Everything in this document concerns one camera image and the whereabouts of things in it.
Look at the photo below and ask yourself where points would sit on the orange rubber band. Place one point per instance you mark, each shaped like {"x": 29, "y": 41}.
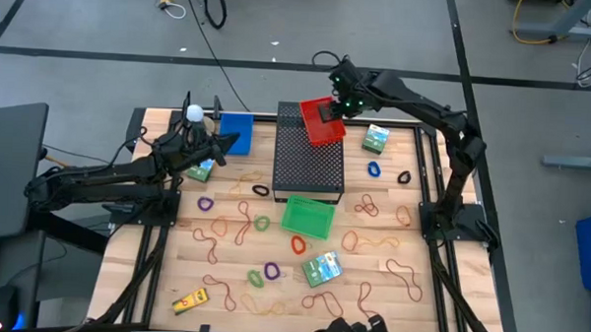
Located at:
{"x": 212, "y": 226}
{"x": 397, "y": 215}
{"x": 343, "y": 240}

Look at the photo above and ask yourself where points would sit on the green Crayola crayon box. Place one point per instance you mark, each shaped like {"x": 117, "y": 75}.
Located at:
{"x": 375, "y": 139}
{"x": 201, "y": 172}
{"x": 321, "y": 269}

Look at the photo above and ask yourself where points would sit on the black coil wristband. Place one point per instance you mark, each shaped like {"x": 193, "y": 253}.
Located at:
{"x": 254, "y": 189}
{"x": 400, "y": 177}

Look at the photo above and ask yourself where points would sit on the black perforated metal shelf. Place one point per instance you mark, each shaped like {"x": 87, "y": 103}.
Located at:
{"x": 305, "y": 166}

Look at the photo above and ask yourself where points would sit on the yellow rubber band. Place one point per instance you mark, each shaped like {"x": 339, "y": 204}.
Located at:
{"x": 379, "y": 244}
{"x": 236, "y": 188}
{"x": 251, "y": 305}

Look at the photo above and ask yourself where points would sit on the white bulb lamp wooden base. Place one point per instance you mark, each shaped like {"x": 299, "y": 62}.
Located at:
{"x": 195, "y": 113}

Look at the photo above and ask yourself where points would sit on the purple coil wristband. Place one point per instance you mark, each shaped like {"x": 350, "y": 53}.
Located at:
{"x": 266, "y": 271}
{"x": 199, "y": 204}

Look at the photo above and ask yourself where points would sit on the red plastic basket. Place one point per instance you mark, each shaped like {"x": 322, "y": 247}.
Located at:
{"x": 326, "y": 133}

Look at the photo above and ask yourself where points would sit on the blue coil wristband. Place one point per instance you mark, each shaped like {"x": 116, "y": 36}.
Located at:
{"x": 369, "y": 169}

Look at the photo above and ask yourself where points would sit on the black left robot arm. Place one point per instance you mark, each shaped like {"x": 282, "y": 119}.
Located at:
{"x": 103, "y": 174}

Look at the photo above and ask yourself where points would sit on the grey desk leg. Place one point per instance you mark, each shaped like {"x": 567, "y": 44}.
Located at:
{"x": 571, "y": 20}

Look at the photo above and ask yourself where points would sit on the green plastic basket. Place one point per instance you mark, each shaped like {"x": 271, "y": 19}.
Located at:
{"x": 306, "y": 218}

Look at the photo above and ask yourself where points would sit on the small yellow crayon box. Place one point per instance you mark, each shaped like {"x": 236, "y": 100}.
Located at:
{"x": 190, "y": 301}

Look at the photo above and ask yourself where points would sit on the grey desk foot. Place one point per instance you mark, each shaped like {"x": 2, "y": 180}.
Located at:
{"x": 571, "y": 162}

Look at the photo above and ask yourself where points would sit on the green coil wristband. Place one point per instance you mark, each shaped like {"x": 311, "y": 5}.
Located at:
{"x": 255, "y": 224}
{"x": 250, "y": 279}

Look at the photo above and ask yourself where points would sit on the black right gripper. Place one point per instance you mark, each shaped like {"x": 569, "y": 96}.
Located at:
{"x": 354, "y": 99}

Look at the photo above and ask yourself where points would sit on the black computer mouse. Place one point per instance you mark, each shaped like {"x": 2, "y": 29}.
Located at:
{"x": 2, "y": 306}

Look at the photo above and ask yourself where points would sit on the blue plastic basket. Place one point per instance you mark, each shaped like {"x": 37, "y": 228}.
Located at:
{"x": 238, "y": 124}

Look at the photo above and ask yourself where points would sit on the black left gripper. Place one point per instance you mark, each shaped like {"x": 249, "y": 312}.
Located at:
{"x": 195, "y": 150}

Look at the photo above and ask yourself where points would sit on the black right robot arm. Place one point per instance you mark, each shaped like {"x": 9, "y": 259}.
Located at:
{"x": 425, "y": 106}

